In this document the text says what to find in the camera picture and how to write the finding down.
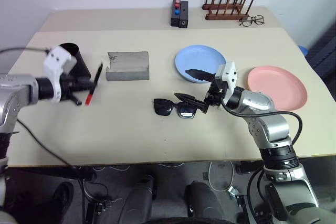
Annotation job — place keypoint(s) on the thin-framed clear eyeglasses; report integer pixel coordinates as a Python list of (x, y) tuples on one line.
[(252, 21)]

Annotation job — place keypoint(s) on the plain black box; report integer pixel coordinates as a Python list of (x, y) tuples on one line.
[(184, 14)]

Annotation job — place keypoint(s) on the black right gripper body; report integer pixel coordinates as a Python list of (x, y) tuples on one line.
[(216, 94)]

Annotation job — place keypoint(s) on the pink plate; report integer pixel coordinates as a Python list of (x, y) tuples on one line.
[(278, 87)]

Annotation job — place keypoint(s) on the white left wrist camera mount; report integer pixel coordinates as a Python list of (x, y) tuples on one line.
[(56, 58)]

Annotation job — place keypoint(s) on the black sunglasses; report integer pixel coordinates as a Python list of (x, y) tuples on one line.
[(164, 107)]

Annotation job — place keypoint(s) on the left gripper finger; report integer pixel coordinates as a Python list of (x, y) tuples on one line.
[(75, 100), (86, 84)]

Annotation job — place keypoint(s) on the black box with coloured balls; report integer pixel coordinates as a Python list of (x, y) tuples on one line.
[(175, 19)]

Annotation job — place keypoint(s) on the black shoe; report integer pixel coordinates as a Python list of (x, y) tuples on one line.
[(61, 197)]

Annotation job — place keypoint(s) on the blue round object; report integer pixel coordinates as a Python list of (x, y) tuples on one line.
[(303, 50)]

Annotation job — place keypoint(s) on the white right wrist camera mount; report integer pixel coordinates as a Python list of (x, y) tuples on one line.
[(231, 73)]

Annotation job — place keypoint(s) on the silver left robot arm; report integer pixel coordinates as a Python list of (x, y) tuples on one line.
[(18, 87)]

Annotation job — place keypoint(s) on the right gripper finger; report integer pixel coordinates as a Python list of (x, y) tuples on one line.
[(193, 101), (200, 75)]

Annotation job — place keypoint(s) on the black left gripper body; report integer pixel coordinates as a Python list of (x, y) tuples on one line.
[(68, 85)]

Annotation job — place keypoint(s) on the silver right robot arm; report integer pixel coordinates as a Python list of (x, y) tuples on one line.
[(273, 129)]

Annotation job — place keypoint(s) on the black cup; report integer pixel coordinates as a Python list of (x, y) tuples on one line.
[(81, 64)]

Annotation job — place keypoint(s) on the dark ribbed chair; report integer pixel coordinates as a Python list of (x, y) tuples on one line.
[(323, 51)]

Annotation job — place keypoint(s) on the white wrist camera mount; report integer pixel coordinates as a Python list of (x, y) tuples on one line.
[(56, 58), (231, 73)]

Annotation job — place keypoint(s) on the wooden peg rack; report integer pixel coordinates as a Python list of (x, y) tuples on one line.
[(225, 15)]

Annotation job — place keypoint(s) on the blue plate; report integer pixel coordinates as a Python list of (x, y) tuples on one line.
[(199, 57)]

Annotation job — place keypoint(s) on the black marker with red cap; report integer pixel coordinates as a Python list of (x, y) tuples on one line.
[(89, 98)]

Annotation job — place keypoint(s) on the dark rounded shape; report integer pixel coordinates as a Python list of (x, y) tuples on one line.
[(141, 197), (204, 200)]

